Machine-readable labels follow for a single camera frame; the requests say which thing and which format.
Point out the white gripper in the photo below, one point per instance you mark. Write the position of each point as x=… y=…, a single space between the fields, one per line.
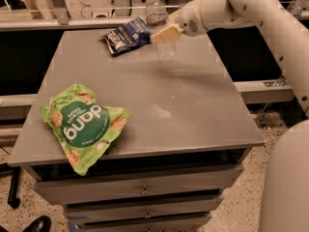
x=189 y=19

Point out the clear plastic water bottle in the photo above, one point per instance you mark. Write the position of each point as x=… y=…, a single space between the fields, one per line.
x=156 y=18

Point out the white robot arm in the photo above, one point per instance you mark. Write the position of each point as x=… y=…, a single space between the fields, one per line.
x=285 y=201

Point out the blue snack bag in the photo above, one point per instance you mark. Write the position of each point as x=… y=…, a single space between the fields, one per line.
x=127 y=37

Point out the grey drawer cabinet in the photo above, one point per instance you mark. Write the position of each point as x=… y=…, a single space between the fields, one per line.
x=183 y=144

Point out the green Dang chips bag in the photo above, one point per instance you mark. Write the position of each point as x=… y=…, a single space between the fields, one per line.
x=84 y=128

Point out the black stand leg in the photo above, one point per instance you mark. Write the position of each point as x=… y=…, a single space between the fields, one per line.
x=13 y=200

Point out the black shoe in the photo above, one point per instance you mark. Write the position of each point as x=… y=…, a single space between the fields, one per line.
x=41 y=224

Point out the grey metal rail frame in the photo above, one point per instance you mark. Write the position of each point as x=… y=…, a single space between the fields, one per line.
x=257 y=91

